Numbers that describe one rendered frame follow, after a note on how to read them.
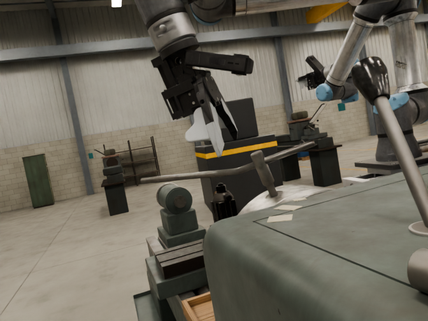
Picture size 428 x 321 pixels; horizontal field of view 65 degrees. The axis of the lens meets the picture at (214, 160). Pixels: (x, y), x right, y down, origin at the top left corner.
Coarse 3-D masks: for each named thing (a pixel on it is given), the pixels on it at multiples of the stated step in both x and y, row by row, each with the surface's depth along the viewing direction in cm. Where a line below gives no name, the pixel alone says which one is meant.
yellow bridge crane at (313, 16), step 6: (318, 6) 1524; (324, 6) 1488; (330, 6) 1454; (336, 6) 1428; (306, 12) 1615; (312, 12) 1574; (318, 12) 1532; (324, 12) 1495; (330, 12) 1490; (306, 18) 1624; (312, 18) 1583; (318, 18) 1553
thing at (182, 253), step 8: (200, 240) 131; (168, 248) 128; (176, 248) 126; (184, 248) 124; (192, 248) 123; (200, 248) 121; (160, 256) 120; (168, 256) 119; (176, 256) 117; (184, 256) 116; (192, 256) 114; (200, 256) 114; (160, 264) 112; (168, 264) 111; (176, 264) 111; (184, 264) 112; (192, 264) 113; (200, 264) 114; (160, 272) 117; (168, 272) 110; (176, 272) 111; (184, 272) 112
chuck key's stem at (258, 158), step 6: (258, 150) 60; (252, 156) 59; (258, 156) 59; (258, 162) 59; (264, 162) 59; (258, 168) 59; (264, 168) 59; (264, 174) 59; (270, 174) 60; (264, 180) 60; (270, 180) 60; (270, 186) 60; (270, 192) 60; (276, 192) 61
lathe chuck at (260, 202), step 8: (296, 184) 67; (264, 192) 64; (288, 192) 59; (296, 192) 57; (256, 200) 63; (264, 200) 60; (272, 200) 59; (280, 200) 57; (248, 208) 62; (256, 208) 60
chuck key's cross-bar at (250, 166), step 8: (304, 144) 57; (312, 144) 57; (280, 152) 58; (288, 152) 58; (296, 152) 58; (264, 160) 59; (272, 160) 59; (240, 168) 61; (248, 168) 60; (160, 176) 65; (168, 176) 64; (176, 176) 64; (184, 176) 64; (192, 176) 63; (200, 176) 63; (208, 176) 62; (216, 176) 62
